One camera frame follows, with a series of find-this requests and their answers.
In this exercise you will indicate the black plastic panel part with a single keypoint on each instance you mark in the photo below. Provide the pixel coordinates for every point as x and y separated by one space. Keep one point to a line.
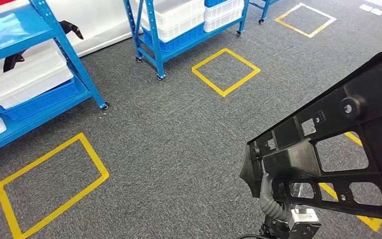
286 161

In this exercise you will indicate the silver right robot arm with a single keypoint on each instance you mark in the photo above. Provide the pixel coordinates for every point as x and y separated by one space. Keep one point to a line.
270 204

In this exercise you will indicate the blue wheeled shelf rack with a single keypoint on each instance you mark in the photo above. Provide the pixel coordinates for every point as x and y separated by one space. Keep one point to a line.
158 56
263 10

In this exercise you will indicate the blue metal shelf rack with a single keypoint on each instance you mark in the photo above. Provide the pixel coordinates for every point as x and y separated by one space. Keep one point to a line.
13 29

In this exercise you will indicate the yellow floor tape square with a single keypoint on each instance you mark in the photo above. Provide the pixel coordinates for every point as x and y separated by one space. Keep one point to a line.
309 35
224 93
372 222

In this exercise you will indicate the white floor plate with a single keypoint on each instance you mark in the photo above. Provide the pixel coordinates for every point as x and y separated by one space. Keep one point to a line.
365 7
377 12

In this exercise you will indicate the black plastic bracket part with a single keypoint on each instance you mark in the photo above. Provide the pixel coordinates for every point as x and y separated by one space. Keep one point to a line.
70 27
11 61

